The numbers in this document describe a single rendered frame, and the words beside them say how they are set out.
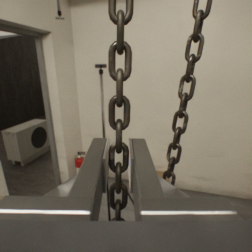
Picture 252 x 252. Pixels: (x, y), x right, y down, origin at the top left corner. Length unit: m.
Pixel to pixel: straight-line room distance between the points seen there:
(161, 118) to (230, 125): 0.83
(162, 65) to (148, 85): 0.29
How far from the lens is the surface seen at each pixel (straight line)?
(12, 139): 3.66
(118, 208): 0.17
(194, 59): 0.19
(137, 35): 2.43
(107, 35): 2.55
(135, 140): 0.15
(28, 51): 7.16
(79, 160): 2.68
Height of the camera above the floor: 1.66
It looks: 18 degrees down
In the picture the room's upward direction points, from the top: 1 degrees counter-clockwise
